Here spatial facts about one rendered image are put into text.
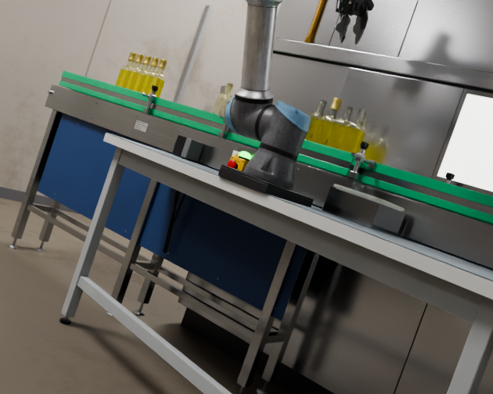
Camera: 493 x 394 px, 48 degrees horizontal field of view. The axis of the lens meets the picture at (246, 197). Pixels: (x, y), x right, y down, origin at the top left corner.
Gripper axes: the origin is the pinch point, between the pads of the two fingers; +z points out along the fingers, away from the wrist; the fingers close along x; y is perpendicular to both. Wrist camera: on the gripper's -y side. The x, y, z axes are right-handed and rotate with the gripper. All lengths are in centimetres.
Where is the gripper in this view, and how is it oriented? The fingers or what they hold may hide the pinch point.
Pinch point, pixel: (350, 40)
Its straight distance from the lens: 206.8
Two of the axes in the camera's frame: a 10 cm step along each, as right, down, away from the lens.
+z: -1.2, 9.4, 3.2
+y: -6.5, 1.7, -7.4
